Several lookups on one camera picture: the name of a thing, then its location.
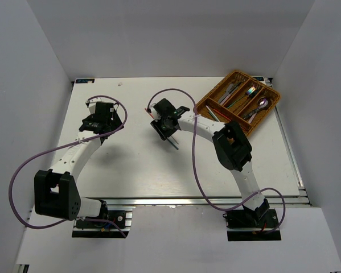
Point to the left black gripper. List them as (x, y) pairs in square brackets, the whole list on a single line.
[(115, 121)]

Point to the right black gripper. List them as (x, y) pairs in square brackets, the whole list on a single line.
[(163, 135)]

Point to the silver patterned table knife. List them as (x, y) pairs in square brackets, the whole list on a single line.
[(233, 86)]

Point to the silver spoon pink handle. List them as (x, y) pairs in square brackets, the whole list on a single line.
[(251, 113)]

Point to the iridescent rainbow fork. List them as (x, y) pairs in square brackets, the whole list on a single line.
[(249, 92)]

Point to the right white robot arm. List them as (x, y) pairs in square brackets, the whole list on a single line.
[(232, 148)]

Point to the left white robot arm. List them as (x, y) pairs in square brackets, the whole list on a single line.
[(55, 190)]

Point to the orange white chopstick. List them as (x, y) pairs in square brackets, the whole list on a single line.
[(171, 138)]

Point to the blue label sticker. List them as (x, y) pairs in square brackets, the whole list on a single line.
[(84, 81)]

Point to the orange wicker cutlery tray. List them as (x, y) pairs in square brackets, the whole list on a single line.
[(262, 90)]

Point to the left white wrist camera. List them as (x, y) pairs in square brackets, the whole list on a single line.
[(91, 104)]

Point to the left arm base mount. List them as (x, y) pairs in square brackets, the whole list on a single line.
[(113, 222)]

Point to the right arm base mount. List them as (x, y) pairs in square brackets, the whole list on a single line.
[(242, 229)]

